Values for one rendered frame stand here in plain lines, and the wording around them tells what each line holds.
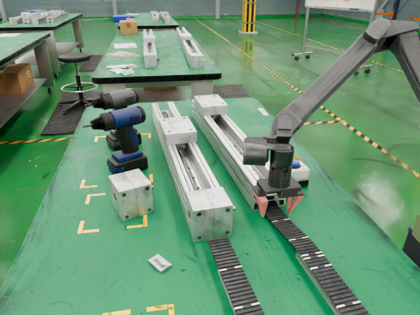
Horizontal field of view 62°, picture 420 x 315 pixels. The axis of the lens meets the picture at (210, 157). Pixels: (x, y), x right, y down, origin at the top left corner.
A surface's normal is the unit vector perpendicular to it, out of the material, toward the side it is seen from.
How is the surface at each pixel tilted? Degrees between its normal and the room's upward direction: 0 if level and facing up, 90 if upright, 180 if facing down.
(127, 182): 0
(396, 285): 0
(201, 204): 0
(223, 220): 90
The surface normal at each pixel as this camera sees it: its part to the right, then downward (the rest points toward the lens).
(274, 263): 0.00, -0.89
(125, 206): 0.50, 0.39
